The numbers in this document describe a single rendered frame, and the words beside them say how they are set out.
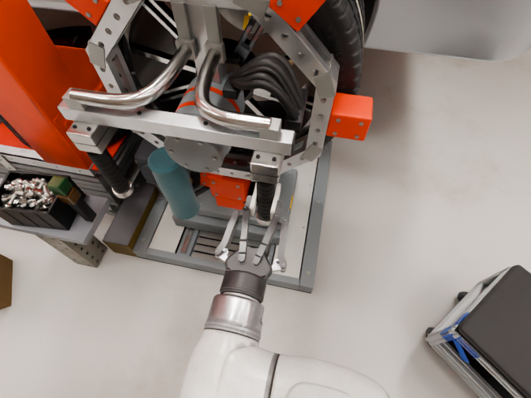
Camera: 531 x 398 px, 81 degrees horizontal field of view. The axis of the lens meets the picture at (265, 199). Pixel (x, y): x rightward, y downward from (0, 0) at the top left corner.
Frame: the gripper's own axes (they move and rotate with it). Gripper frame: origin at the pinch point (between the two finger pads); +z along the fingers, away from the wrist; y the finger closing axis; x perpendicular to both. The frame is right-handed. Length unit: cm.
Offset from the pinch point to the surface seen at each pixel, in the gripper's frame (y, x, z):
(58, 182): -59, -17, 4
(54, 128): -65, -11, 18
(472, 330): 65, -49, -3
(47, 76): -64, 0, 26
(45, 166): -97, -47, 26
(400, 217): 57, -83, 54
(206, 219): -32, -68, 26
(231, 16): -29, -8, 80
